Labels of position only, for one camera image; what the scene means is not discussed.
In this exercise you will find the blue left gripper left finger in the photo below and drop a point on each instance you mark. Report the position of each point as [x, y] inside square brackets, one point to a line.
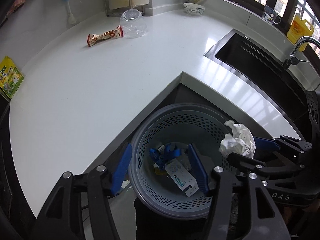
[121, 169]

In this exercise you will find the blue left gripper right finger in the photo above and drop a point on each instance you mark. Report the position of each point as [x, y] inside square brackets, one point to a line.
[198, 170]

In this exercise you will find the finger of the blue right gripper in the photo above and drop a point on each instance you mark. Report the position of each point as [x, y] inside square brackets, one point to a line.
[245, 165]
[283, 143]

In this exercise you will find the white toothpaste box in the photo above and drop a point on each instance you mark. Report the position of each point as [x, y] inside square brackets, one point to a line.
[182, 178]

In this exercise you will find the printed paper ball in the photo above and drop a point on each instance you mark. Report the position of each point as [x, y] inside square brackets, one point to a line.
[241, 141]

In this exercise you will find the blue plastic handle piece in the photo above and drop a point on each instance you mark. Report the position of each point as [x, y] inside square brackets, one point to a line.
[164, 154]

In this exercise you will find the red white snack wrapper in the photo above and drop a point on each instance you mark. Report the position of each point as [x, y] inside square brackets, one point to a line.
[92, 39]

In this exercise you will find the clear plastic cup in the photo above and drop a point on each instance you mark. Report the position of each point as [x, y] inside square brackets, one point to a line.
[133, 24]

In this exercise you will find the grey perforated trash bin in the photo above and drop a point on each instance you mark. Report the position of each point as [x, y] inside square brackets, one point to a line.
[182, 124]

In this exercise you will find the black kitchen sink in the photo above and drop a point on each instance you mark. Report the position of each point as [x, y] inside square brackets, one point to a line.
[256, 66]

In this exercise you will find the yellow oil bottle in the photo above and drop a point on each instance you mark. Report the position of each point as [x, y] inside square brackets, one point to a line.
[299, 28]

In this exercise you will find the glass mug with print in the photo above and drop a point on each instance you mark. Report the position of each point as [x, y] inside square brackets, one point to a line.
[270, 16]

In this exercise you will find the yellow green detergent pouch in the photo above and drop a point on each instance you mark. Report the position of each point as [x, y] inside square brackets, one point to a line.
[11, 77]

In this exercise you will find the metal cutting board rack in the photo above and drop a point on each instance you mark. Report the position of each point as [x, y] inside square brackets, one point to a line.
[115, 8]

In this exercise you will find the blue white bottle brush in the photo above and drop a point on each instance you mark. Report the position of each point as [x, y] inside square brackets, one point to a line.
[70, 17]

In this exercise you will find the white patterned ceramic bowl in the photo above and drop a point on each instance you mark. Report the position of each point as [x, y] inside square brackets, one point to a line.
[193, 9]

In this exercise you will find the pink wavy sponge cloth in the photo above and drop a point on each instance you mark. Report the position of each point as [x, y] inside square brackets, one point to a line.
[16, 5]

